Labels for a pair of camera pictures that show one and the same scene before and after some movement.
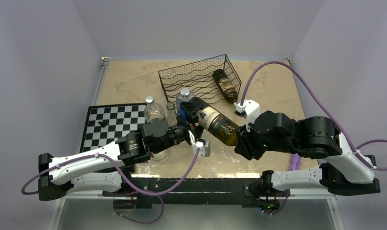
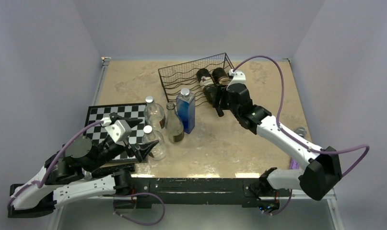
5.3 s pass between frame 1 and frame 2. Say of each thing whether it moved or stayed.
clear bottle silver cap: stayed
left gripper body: moved
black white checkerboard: stayed
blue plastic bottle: stayed
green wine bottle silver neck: stayed
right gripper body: moved
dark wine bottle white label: moved
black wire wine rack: stayed
